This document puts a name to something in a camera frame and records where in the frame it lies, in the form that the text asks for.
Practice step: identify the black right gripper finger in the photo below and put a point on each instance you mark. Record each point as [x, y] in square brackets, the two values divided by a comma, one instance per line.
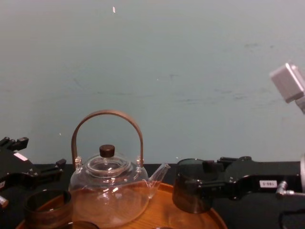
[214, 165]
[205, 187]

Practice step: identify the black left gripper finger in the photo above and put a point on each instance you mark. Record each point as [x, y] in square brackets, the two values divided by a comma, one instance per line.
[16, 143]
[51, 173]

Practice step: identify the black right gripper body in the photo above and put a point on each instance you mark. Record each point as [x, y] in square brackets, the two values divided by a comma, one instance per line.
[269, 183]

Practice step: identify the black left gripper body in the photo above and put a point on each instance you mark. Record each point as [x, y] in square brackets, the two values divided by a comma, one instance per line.
[14, 168]

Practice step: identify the smoky grey drinking glass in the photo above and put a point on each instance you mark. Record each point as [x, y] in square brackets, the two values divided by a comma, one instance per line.
[47, 217]
[190, 205]

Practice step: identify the round wooden tray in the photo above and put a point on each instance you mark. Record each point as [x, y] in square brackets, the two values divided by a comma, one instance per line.
[166, 210]

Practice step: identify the black table cloth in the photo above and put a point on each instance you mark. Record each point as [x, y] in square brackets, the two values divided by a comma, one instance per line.
[250, 214]

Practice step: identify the glass teapot lid dark knob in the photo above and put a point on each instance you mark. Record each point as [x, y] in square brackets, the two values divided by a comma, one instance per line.
[107, 150]

